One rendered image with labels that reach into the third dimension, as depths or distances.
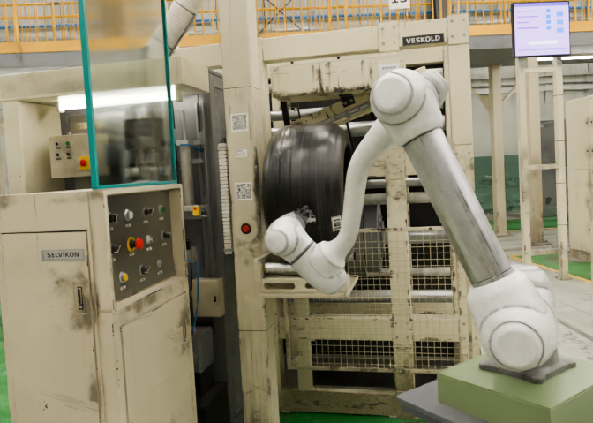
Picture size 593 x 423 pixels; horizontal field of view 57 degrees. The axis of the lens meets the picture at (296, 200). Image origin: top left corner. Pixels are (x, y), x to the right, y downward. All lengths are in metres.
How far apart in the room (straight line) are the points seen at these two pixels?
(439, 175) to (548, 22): 5.12
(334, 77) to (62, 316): 1.49
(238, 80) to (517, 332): 1.54
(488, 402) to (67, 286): 1.24
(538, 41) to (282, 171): 4.55
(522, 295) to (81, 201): 1.25
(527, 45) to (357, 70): 3.86
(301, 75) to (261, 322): 1.12
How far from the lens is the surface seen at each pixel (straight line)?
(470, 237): 1.31
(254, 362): 2.45
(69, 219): 1.80
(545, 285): 1.52
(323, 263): 1.63
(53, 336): 1.90
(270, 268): 2.23
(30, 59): 8.39
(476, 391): 1.51
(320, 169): 2.03
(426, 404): 1.59
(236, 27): 2.39
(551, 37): 6.34
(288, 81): 2.55
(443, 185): 1.31
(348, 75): 2.50
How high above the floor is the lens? 1.29
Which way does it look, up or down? 3 degrees down
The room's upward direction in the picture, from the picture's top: 3 degrees counter-clockwise
